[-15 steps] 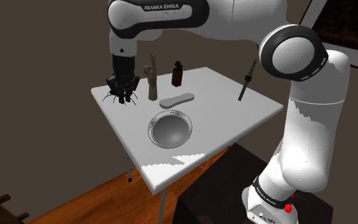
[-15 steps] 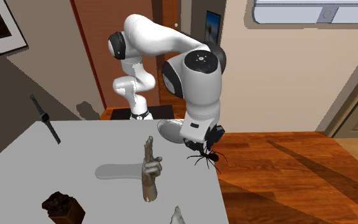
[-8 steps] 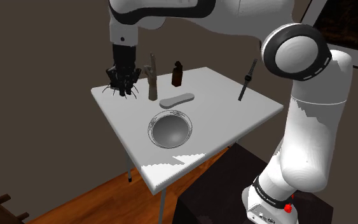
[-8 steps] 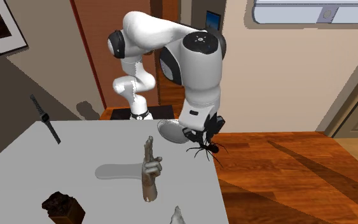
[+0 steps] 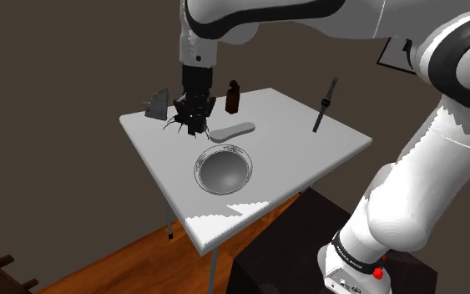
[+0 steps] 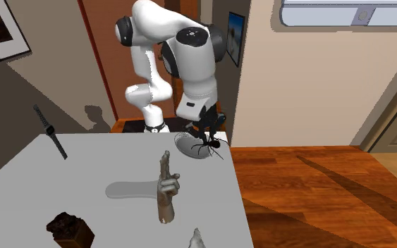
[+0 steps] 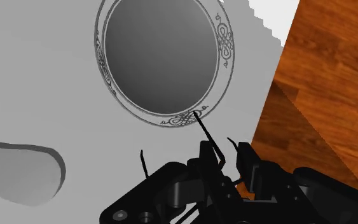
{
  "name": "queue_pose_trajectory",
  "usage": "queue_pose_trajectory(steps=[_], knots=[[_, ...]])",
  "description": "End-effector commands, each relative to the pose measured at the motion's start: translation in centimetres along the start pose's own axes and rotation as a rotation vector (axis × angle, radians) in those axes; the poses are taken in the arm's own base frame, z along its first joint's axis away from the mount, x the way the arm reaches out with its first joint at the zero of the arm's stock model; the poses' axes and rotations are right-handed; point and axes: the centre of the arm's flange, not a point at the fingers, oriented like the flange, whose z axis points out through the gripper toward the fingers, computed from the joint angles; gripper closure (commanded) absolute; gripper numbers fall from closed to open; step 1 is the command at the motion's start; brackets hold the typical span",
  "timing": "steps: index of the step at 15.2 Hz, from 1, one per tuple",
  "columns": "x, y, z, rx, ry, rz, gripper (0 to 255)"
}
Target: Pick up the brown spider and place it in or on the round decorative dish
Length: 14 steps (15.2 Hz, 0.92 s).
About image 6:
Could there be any grey hand sculpture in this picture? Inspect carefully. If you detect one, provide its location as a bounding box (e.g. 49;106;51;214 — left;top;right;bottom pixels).
156;149;181;225

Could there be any black framed blue wall picture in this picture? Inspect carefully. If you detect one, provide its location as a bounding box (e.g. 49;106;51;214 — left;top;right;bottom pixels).
226;11;247;68

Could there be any dark robot stand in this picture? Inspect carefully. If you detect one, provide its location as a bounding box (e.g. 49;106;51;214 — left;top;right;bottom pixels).
109;117;227;134

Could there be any white framed window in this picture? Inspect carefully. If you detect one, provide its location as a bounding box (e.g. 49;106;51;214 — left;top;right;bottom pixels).
279;0;397;28

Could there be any dark brown cake block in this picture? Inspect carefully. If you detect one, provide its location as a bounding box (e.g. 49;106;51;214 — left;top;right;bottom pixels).
45;211;96;248

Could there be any black wristwatch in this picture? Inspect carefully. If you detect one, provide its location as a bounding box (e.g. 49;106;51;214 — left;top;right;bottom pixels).
32;104;68;161

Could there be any pale grey pointed figure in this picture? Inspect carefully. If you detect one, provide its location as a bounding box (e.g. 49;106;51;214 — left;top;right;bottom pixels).
188;227;207;248

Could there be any black toy spider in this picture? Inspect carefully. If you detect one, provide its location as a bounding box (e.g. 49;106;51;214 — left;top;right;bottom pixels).
190;136;230;161

